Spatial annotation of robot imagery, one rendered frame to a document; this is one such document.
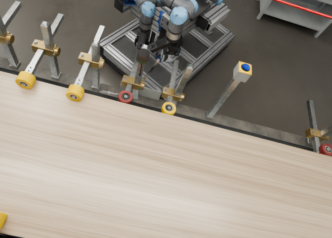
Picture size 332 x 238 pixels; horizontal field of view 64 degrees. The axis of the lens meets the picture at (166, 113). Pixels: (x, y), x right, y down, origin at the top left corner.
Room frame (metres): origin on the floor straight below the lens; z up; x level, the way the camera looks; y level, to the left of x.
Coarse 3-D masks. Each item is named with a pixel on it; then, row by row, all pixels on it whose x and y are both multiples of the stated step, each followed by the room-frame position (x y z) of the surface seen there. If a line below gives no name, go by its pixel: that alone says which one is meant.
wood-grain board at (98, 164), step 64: (0, 128) 0.32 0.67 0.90; (64, 128) 0.45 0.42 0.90; (128, 128) 0.60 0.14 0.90; (192, 128) 0.76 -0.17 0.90; (0, 192) 0.08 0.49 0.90; (64, 192) 0.19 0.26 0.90; (128, 192) 0.30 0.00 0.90; (192, 192) 0.43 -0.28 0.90; (256, 192) 0.57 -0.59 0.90; (320, 192) 0.73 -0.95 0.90
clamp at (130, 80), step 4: (128, 76) 0.92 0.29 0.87; (124, 80) 0.88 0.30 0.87; (128, 80) 0.89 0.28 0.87; (132, 80) 0.91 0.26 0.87; (124, 84) 0.88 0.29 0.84; (132, 84) 0.89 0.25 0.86; (136, 84) 0.89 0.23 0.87; (140, 84) 0.90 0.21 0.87; (144, 84) 0.92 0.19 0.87; (132, 88) 0.89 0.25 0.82; (136, 88) 0.89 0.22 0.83; (140, 88) 0.89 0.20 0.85
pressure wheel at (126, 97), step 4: (120, 92) 0.77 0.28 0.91; (124, 92) 0.78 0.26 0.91; (128, 92) 0.80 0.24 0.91; (120, 96) 0.75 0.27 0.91; (124, 96) 0.76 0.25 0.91; (128, 96) 0.77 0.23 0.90; (132, 96) 0.78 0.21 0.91; (120, 100) 0.73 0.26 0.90; (124, 100) 0.74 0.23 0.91; (128, 100) 0.75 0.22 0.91
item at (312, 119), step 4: (308, 100) 1.42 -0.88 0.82; (312, 100) 1.43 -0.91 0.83; (308, 104) 1.39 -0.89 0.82; (312, 104) 1.39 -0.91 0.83; (308, 108) 1.36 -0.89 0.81; (312, 108) 1.36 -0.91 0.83; (308, 112) 1.33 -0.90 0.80; (312, 112) 1.33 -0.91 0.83; (308, 116) 1.30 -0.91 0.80; (312, 116) 1.29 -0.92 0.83; (312, 120) 1.25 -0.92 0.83; (312, 124) 1.23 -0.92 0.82; (316, 124) 1.24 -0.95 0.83; (316, 128) 1.20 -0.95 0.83; (312, 140) 1.12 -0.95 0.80; (316, 140) 1.11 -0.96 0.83; (316, 144) 1.08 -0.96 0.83; (316, 148) 1.05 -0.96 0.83; (316, 152) 1.03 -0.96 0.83
